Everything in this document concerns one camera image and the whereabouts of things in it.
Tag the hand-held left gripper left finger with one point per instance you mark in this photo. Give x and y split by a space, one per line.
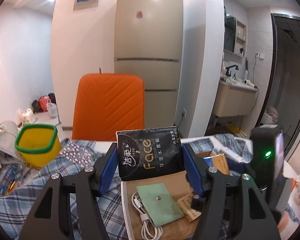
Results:
108 170

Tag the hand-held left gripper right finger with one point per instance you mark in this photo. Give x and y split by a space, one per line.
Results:
192 172

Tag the cardboard box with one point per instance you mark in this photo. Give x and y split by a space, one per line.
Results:
171 181

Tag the gold printed carton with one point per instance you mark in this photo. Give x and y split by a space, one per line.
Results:
221 165

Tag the black tissue packet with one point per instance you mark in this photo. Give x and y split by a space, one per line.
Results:
147 152

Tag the green snap pouch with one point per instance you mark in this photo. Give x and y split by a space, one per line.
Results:
160 202

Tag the beige cloth pile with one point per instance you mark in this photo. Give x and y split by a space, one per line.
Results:
271 115

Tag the silver studded sheet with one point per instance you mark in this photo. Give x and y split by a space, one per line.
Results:
77 152

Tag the blue plaid cloth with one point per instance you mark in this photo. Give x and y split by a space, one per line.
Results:
67 163

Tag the beige vanity cabinet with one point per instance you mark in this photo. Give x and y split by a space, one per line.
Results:
235 100

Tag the white hair dryer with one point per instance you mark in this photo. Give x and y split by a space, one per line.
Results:
250 83

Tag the orange chair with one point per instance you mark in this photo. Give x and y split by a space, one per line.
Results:
110 105

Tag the yellow bin with green rim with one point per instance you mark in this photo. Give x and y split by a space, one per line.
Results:
37 146

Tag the dark framed door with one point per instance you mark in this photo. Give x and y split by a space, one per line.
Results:
290 67

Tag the black faucet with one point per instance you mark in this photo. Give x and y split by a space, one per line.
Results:
231 70

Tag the white plastic bag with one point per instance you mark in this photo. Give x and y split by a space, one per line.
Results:
52 110

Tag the pale hanging towel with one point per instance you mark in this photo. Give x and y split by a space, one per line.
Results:
223 65

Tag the black plastic bag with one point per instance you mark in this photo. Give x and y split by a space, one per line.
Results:
35 105
52 97

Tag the red plastic bag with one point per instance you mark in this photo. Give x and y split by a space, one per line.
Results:
43 102

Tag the white green printed bag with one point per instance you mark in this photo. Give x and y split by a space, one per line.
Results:
27 116

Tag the blue printed packet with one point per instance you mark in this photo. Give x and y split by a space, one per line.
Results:
8 180

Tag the grey white sneaker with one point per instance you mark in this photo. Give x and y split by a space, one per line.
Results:
5 137

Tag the bathroom mirror cabinet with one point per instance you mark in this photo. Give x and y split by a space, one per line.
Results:
233 35

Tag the beige refrigerator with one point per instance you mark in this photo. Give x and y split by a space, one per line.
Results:
150 42

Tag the pink fridge sticker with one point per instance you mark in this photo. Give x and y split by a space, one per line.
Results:
139 14

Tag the white wall outlet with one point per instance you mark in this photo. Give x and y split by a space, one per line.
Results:
183 112

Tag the bathroom wall outlet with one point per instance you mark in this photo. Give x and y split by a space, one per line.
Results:
258 55

